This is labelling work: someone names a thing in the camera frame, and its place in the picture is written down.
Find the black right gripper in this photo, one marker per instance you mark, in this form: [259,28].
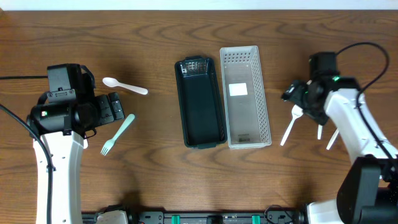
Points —
[298,93]

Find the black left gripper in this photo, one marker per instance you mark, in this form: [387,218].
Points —
[106,108]

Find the white plastic spoon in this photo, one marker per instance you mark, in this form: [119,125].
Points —
[332,139]
[297,112]
[319,132]
[112,82]

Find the mint green plastic fork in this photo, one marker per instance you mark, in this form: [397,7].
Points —
[111,142]

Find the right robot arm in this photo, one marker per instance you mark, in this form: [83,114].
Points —
[368,193]

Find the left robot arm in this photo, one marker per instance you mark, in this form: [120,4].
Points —
[61,118]

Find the white plastic basket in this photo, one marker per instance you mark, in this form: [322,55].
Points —
[246,116]

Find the black plastic basket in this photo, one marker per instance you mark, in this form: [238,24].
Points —
[201,107]

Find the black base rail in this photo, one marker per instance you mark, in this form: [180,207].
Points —
[273,214]

